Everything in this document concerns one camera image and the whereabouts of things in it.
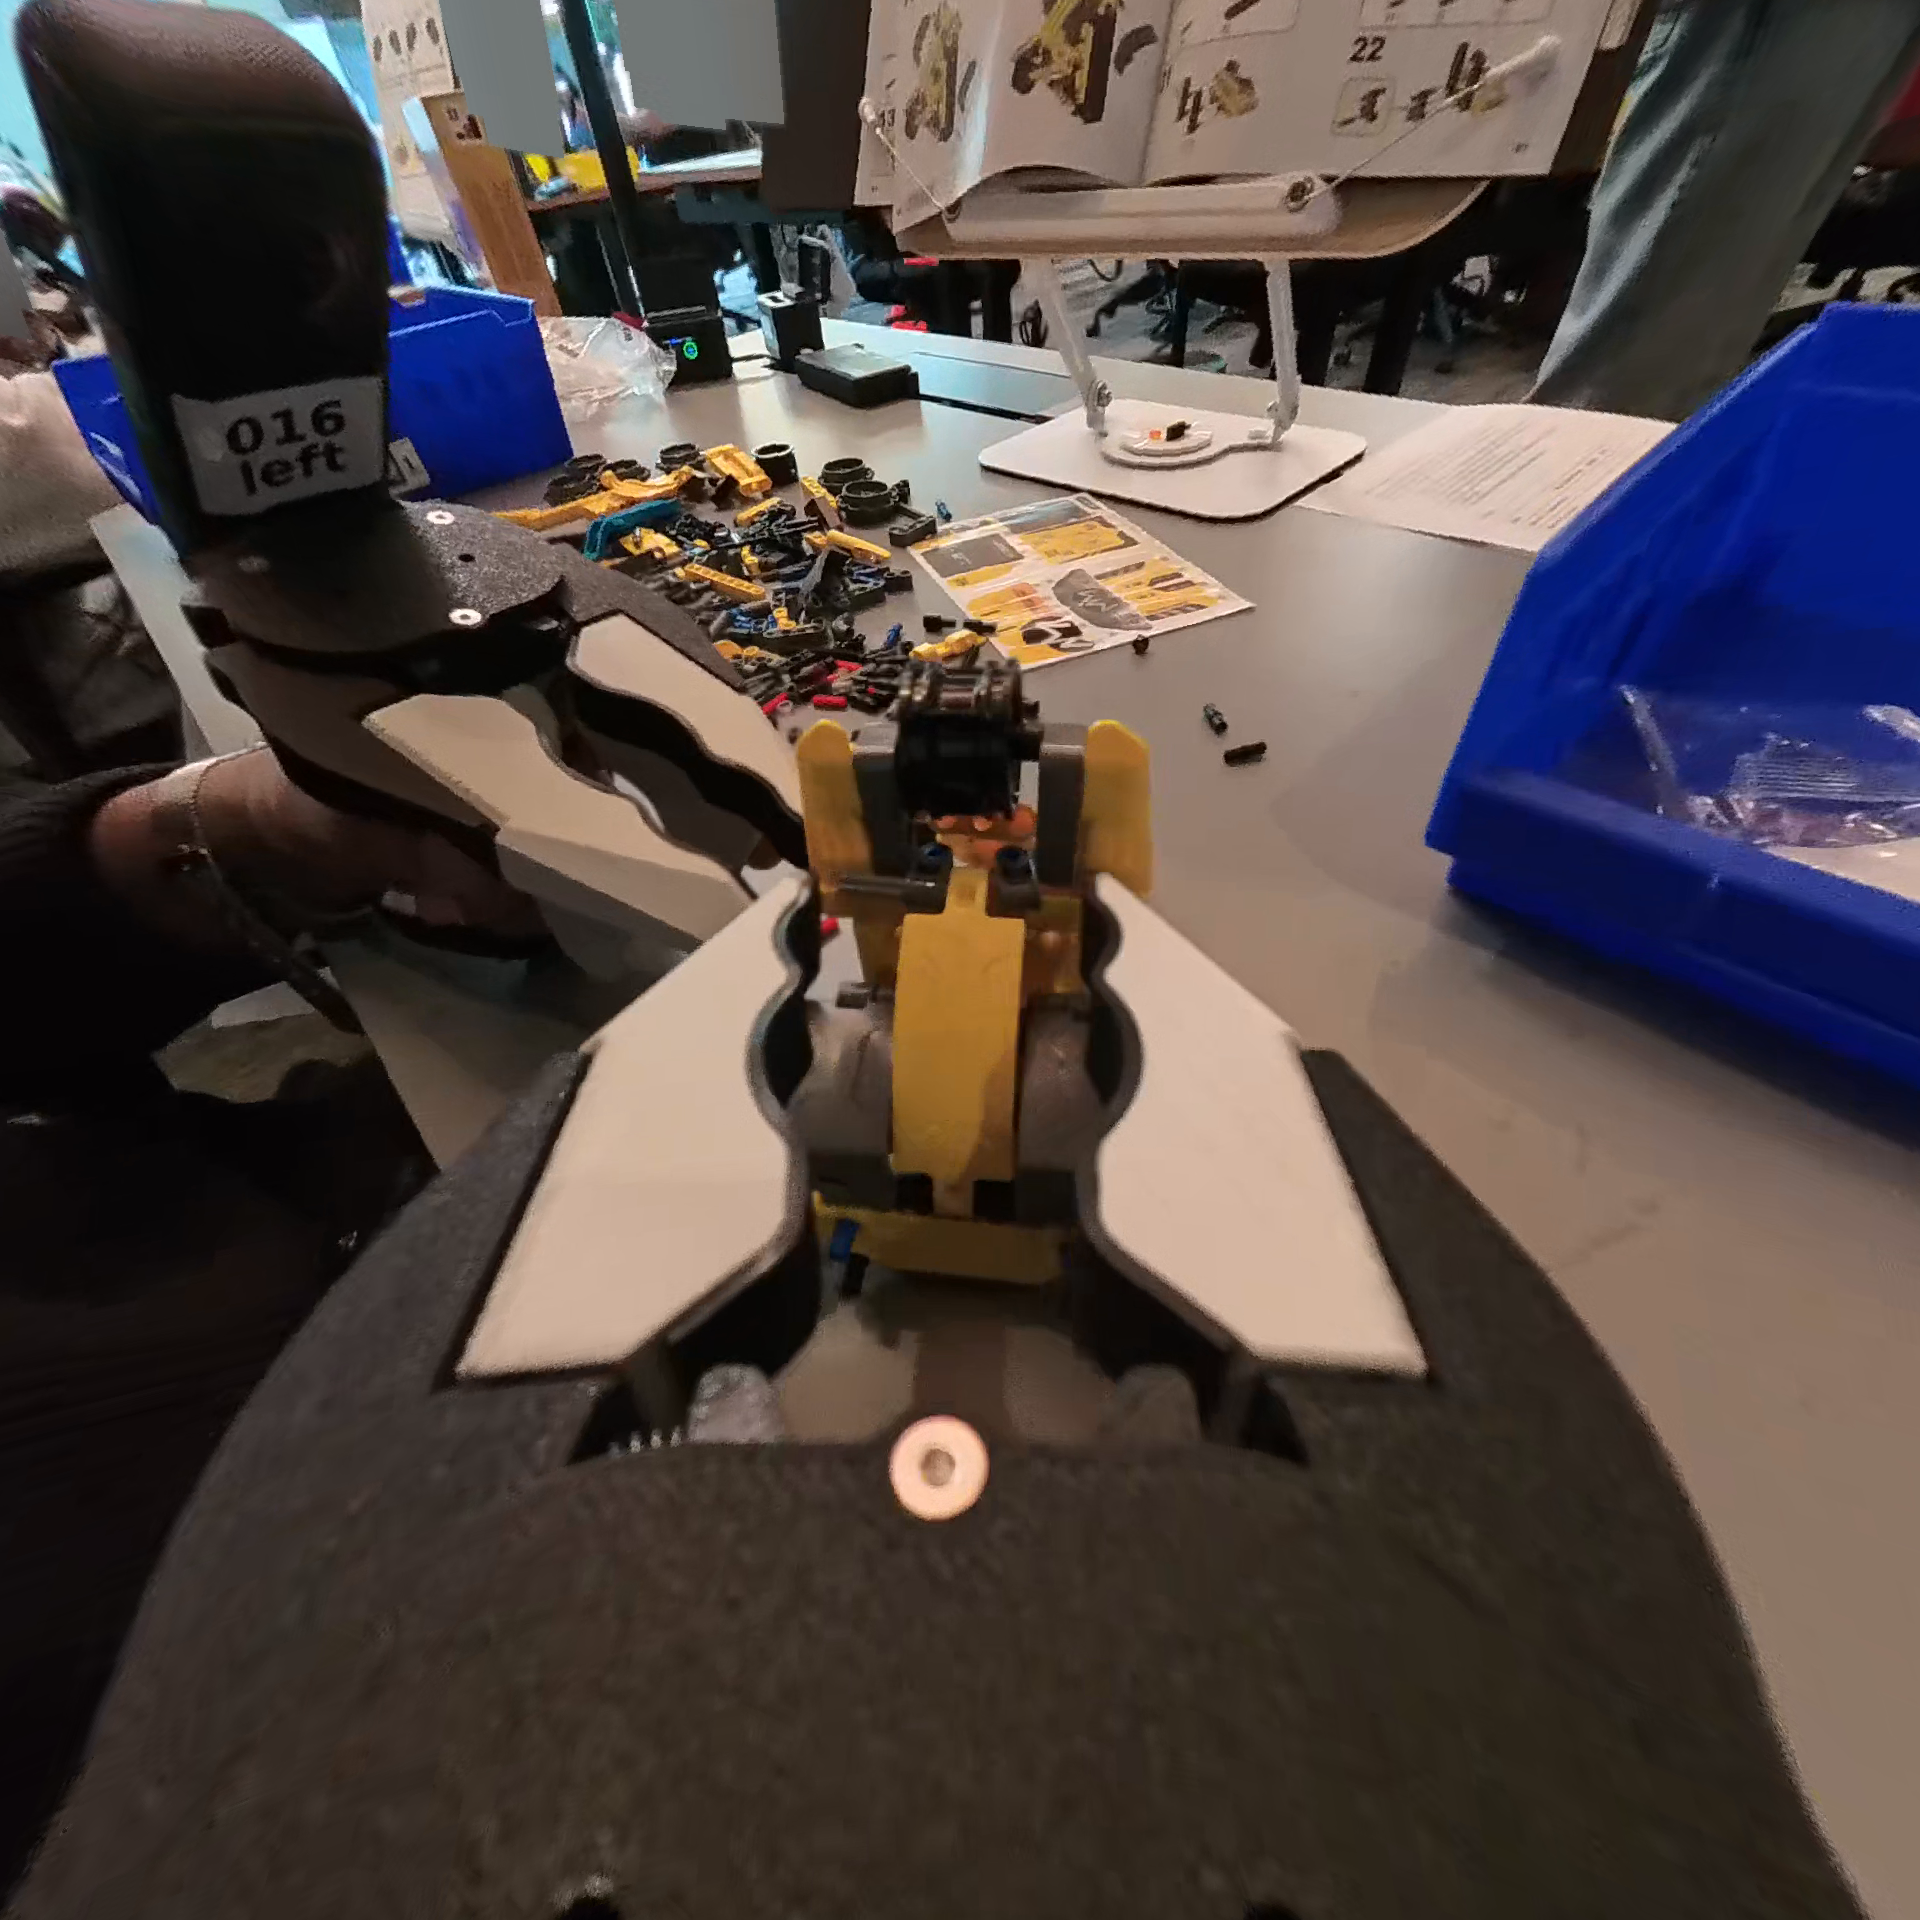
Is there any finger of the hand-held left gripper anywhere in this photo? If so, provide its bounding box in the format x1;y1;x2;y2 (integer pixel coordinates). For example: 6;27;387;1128
554;617;812;875
364;694;755;979

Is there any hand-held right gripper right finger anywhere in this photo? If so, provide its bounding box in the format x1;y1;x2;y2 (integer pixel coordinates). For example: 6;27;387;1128
1076;873;1427;1450

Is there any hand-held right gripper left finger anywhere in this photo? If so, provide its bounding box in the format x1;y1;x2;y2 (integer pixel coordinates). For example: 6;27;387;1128
453;875;823;1428

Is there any yellow toy brick vehicle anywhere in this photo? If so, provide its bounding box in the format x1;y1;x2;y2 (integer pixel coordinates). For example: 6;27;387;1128
792;653;1157;1300

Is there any person's left forearm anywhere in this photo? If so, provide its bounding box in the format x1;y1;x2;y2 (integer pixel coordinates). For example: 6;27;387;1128
0;761;197;1086

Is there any person's left hand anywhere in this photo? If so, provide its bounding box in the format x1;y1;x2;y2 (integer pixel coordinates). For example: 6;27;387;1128
94;745;552;957

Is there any pile of toy brick pieces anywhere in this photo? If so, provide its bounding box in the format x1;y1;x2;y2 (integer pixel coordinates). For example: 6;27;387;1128
494;438;1038;722

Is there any blue plastic storage bin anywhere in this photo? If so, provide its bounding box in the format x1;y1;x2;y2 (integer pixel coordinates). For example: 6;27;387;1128
1424;299;1920;1090
52;283;575;520

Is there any crumpled clear plastic bag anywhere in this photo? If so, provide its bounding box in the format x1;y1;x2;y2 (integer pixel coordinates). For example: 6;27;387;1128
540;313;677;438

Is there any black charger with green light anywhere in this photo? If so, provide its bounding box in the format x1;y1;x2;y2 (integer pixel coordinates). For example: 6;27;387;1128
641;305;734;389

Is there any black power adapter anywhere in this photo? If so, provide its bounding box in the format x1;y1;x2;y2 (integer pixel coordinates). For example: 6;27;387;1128
792;344;919;408

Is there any brown cardboard box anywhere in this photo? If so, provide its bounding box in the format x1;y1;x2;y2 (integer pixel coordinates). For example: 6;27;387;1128
419;90;563;317

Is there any yellow sticker sheet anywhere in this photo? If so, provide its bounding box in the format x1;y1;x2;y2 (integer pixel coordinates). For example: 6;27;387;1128
905;492;1254;669

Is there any black pole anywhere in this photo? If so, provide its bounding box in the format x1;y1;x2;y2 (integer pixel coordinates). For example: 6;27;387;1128
561;0;661;323

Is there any white book stand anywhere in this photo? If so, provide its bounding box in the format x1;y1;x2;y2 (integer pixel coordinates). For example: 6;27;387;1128
894;167;1493;523

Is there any person's torso in dark sweater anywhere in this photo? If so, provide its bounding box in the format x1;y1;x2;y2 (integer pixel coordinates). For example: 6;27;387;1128
0;1034;437;1920

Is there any printed paper sheet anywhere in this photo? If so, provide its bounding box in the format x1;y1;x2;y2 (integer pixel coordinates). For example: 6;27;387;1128
1302;404;1679;554

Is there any open instruction booklet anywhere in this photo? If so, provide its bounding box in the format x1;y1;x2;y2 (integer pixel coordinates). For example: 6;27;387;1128
854;0;1629;234

